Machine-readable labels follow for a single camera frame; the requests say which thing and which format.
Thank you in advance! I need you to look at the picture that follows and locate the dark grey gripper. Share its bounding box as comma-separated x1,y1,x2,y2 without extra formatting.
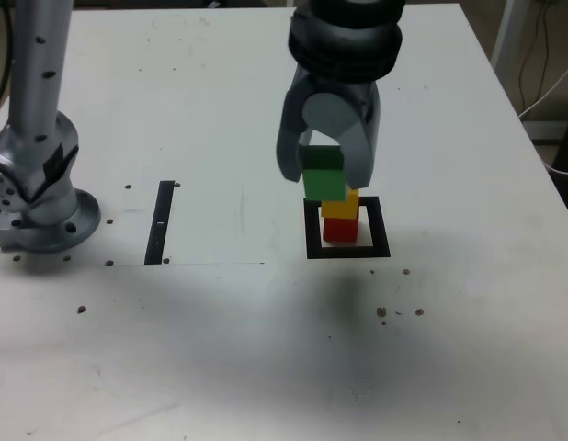
275,66,382,190

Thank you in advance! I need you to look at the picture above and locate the green cube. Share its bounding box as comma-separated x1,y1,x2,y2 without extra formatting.
300,145,349,204

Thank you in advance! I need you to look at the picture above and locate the yellow cube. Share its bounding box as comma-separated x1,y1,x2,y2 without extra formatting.
320,187,360,220

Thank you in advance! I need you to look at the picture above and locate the red cube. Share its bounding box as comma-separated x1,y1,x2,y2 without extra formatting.
322,216,359,243

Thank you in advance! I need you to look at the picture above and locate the black tape square outline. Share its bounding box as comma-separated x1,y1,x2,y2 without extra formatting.
302,196,392,260

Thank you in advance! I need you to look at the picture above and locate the black tape strip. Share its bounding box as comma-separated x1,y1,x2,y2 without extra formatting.
143,180,176,266

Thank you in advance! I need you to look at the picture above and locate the white metal frame leg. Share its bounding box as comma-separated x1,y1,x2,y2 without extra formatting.
490,0,519,79

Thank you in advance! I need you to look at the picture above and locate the thin black cable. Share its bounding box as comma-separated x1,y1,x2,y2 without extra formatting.
517,0,551,120

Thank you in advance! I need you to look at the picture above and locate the white cable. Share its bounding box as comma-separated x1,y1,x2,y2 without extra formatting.
543,146,568,176
517,59,568,119

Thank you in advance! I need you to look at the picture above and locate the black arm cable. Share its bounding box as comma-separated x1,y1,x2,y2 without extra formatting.
0,0,15,116

